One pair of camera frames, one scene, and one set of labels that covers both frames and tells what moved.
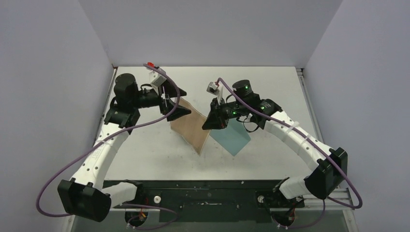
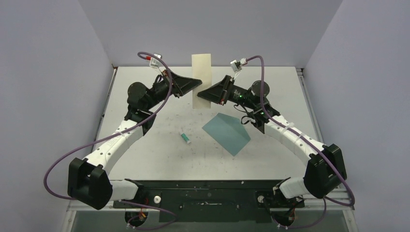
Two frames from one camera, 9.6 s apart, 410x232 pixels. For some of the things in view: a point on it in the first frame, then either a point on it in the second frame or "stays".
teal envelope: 234,137 stays
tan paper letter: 189,127 to 201,70
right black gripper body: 229,110 to 235,93
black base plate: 243,201 stays
